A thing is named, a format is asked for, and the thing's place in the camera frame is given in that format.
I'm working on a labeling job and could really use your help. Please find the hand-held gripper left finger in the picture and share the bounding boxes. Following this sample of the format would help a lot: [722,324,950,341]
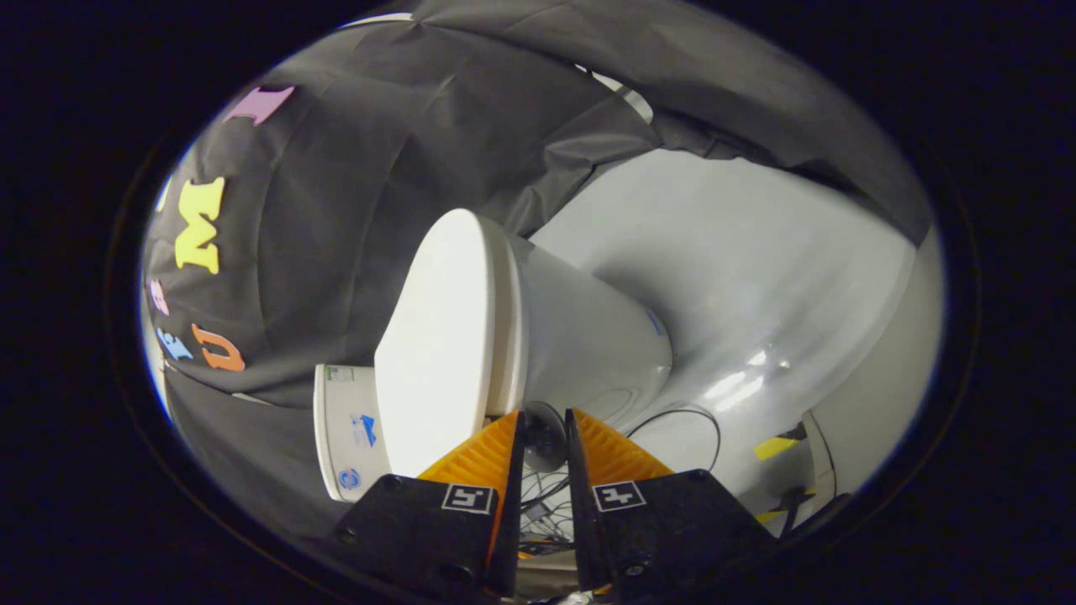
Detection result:
[335,410,527,599]

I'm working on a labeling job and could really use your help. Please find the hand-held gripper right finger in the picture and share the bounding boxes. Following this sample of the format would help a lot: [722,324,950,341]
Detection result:
[565,408,778,602]

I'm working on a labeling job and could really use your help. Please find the white toilet lid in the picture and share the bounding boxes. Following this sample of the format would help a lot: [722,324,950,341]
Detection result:
[374,208,569,480]

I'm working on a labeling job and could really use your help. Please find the white toilet seat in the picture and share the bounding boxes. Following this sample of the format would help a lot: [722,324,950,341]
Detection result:
[483,229,530,418]

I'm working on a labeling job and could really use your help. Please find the white toilet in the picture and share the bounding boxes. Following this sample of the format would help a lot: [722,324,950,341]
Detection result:
[314,227,673,503]

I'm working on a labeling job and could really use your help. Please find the black backdrop cloth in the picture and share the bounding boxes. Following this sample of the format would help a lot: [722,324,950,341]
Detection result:
[139,0,934,539]

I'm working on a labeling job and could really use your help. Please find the thin black floor cables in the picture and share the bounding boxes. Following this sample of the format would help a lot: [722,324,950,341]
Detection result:
[520,407,724,557]

